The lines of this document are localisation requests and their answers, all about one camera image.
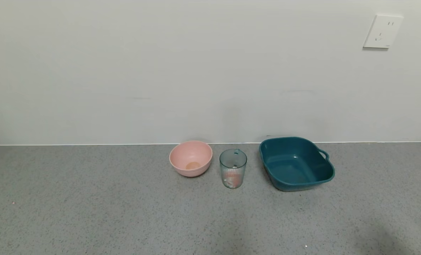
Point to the pink plastic bowl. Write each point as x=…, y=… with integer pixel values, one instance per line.
x=191, y=156

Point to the teal plastic basin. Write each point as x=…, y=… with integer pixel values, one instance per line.
x=295, y=166

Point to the pink and white solid pieces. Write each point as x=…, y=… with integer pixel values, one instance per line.
x=232, y=180

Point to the white wall socket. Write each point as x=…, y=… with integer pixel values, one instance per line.
x=382, y=32

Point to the clear ribbed plastic cup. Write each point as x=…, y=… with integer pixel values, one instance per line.
x=233, y=161

